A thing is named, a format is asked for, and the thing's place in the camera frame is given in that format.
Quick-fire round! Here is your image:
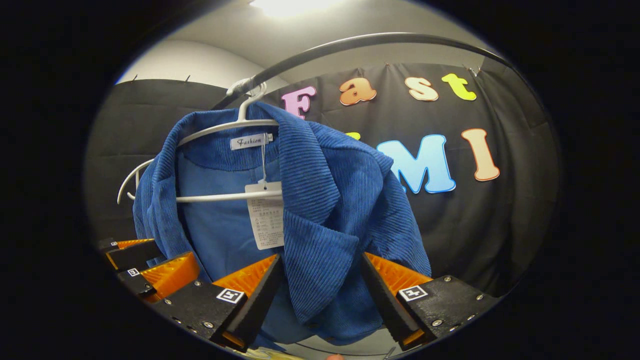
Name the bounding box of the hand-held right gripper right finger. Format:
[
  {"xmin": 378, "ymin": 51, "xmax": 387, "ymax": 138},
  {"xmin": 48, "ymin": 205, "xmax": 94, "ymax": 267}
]
[{"xmin": 360, "ymin": 252, "xmax": 501, "ymax": 354}]

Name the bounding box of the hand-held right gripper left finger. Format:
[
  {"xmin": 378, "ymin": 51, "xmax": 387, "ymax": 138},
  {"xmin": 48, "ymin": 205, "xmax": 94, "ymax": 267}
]
[{"xmin": 149, "ymin": 253, "xmax": 285, "ymax": 354}]

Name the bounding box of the cream round laundry hamper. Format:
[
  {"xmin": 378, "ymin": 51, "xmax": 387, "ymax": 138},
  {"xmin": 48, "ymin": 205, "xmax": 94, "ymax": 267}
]
[{"xmin": 240, "ymin": 346, "xmax": 306, "ymax": 360}]

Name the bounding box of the blue corduroy jacket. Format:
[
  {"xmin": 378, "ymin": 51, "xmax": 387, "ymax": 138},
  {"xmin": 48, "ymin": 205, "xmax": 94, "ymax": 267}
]
[{"xmin": 132, "ymin": 102, "xmax": 432, "ymax": 351}]

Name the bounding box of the white plastic hanger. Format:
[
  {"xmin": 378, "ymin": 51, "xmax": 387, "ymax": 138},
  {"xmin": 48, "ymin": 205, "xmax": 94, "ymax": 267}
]
[
  {"xmin": 116, "ymin": 159, "xmax": 156, "ymax": 205},
  {"xmin": 175, "ymin": 80, "xmax": 284, "ymax": 204}
]

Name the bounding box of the black metal clothes rack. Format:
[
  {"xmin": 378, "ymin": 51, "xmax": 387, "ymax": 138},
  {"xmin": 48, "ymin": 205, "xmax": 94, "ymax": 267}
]
[{"xmin": 212, "ymin": 32, "xmax": 531, "ymax": 111}]

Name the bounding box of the white paper garment tag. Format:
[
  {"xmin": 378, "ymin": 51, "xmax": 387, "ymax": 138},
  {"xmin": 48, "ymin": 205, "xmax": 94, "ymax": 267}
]
[{"xmin": 244, "ymin": 181, "xmax": 286, "ymax": 251}]

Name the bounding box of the large ceiling light panel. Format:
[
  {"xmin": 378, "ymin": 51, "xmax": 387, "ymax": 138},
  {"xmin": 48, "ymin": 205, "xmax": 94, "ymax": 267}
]
[{"xmin": 249, "ymin": 0, "xmax": 346, "ymax": 18}]

